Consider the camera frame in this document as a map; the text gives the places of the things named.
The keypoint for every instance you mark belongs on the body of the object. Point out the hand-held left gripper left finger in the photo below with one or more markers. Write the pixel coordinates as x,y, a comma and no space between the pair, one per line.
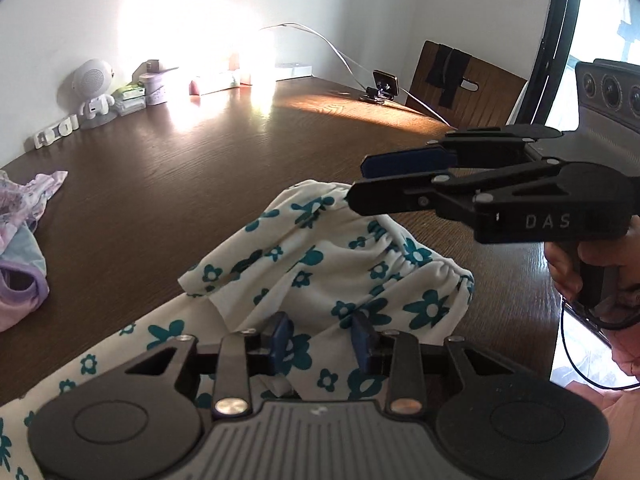
280,332

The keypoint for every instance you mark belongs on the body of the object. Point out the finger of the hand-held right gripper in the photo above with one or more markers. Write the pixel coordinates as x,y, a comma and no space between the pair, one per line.
390,197
400,162

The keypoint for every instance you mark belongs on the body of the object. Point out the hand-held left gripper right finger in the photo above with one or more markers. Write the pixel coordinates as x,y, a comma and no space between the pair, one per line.
362,340

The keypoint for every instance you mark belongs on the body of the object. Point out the white teal floral dress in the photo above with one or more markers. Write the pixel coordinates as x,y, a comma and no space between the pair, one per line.
310,260

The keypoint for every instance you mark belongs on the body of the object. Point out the person's right hand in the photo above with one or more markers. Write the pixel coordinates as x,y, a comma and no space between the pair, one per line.
631,300

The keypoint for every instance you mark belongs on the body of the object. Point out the black cloth on chair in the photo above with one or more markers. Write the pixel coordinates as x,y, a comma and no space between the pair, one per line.
447,72

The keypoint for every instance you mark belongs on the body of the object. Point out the person's pink clothing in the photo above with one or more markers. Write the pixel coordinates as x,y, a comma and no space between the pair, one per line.
620,440

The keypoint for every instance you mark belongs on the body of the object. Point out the purple floral garment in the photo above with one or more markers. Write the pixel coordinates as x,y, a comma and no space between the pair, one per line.
20,285

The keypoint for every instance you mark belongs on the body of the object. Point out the white power strip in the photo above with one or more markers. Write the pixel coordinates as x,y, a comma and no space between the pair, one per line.
55,131

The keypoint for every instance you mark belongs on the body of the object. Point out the white robot-shaped speaker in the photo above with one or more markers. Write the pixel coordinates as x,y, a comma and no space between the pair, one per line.
92,85

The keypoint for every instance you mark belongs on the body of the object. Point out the black window frame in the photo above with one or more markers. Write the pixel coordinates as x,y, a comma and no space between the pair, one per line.
550,35

